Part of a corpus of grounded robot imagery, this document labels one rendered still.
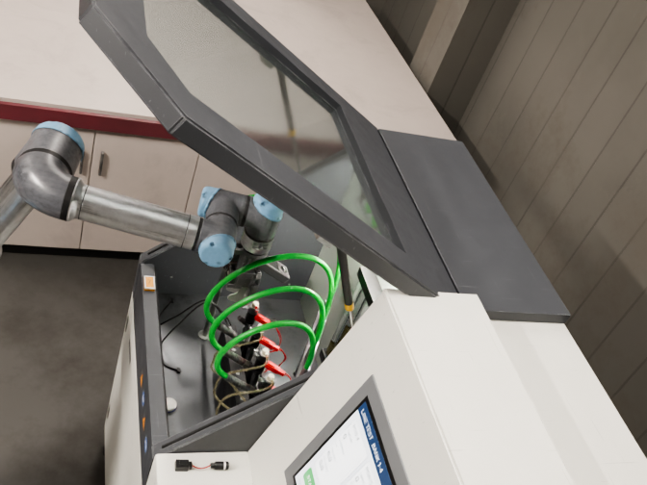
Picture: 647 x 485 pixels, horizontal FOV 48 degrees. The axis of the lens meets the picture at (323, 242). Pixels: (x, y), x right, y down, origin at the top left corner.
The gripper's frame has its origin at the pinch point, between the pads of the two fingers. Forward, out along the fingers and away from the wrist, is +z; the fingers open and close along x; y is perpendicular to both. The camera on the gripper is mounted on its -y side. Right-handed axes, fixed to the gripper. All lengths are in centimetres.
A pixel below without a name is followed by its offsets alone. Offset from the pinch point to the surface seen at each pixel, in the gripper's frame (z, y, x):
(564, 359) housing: -35, -57, 46
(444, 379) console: -42, -18, 58
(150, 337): 17.5, 21.3, -2.2
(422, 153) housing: -38, -46, -25
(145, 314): 17.5, 22.2, -10.5
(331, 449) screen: -15, -6, 54
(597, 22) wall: -48, -172, -139
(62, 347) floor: 112, 38, -78
